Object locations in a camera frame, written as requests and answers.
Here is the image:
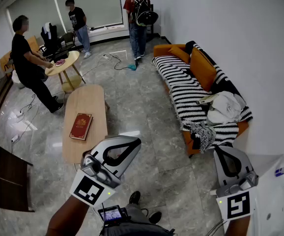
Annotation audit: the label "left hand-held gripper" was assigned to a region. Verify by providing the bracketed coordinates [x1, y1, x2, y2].
[69, 135, 142, 207]

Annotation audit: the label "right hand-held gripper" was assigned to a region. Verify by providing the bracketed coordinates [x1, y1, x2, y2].
[213, 145, 259, 222]

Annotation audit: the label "pale green book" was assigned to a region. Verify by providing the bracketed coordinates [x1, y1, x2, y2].
[196, 93, 219, 105]

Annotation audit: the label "orange sofa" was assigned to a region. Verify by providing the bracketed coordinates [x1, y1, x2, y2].
[152, 43, 253, 157]

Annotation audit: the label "person's left forearm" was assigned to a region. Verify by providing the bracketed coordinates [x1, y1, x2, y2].
[45, 194, 104, 236]

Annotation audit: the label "person's right forearm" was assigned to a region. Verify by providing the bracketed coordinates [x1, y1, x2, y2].
[224, 215, 252, 236]

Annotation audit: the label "red hardcover book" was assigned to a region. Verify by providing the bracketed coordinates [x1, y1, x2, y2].
[69, 113, 94, 142]

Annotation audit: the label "grey knit scarf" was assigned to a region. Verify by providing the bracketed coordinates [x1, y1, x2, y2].
[188, 121, 217, 154]

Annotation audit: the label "person's left black shoe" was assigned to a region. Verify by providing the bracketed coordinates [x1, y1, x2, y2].
[128, 190, 142, 205]

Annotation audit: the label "person's black shoe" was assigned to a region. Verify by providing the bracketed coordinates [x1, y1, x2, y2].
[148, 210, 163, 225]
[128, 190, 142, 205]

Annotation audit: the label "white crumpled cloth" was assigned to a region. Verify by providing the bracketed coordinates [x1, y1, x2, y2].
[207, 90, 247, 127]

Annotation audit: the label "wooden coffee table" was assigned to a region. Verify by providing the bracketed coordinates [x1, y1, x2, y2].
[62, 84, 110, 165]

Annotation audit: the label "black handheld screen device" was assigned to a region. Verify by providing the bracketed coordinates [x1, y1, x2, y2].
[97, 205, 130, 228]

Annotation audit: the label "person's grey trousers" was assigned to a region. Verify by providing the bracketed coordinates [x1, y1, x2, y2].
[102, 203, 176, 236]

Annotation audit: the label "person's right black shoe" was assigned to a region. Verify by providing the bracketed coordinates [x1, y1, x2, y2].
[148, 210, 163, 225]

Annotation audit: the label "black white striped blanket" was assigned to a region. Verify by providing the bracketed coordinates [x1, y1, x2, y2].
[151, 40, 254, 154]

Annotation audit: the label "large orange cushion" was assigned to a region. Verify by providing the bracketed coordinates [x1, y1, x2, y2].
[190, 47, 217, 92]

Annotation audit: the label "round wooden table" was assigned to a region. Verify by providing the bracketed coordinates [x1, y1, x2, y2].
[44, 50, 86, 93]

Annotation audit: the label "dark wooden cabinet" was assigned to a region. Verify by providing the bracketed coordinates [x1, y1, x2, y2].
[0, 143, 34, 213]

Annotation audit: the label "black chair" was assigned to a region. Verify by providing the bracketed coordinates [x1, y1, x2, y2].
[145, 3, 155, 43]
[58, 31, 77, 53]

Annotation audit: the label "black jacket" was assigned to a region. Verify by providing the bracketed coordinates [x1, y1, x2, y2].
[40, 22, 60, 56]

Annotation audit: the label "light wooden chair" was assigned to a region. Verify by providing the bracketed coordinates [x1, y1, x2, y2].
[26, 35, 46, 56]

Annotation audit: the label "black backpack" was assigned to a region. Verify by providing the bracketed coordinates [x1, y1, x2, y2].
[130, 0, 159, 27]

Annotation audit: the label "orange wooden chair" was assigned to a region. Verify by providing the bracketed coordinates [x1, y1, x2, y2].
[0, 50, 16, 77]

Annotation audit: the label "grey roller blind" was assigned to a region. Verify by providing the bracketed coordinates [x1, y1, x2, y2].
[6, 0, 68, 43]
[52, 0, 123, 30]

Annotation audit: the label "black floor cable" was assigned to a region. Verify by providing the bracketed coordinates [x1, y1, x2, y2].
[106, 53, 134, 71]

